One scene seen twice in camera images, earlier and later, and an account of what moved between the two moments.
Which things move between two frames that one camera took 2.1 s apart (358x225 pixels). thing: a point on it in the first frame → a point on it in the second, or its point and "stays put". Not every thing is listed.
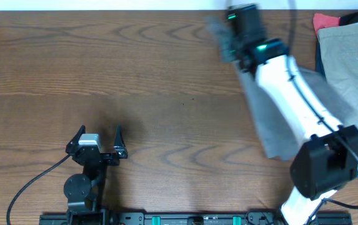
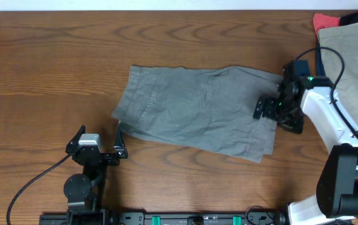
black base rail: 188,219 stays put
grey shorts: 277,141 → 208,111
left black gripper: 119,149 stays put
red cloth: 321,20 stays put
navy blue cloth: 320,65 stays put
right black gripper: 223,45 → 294,126
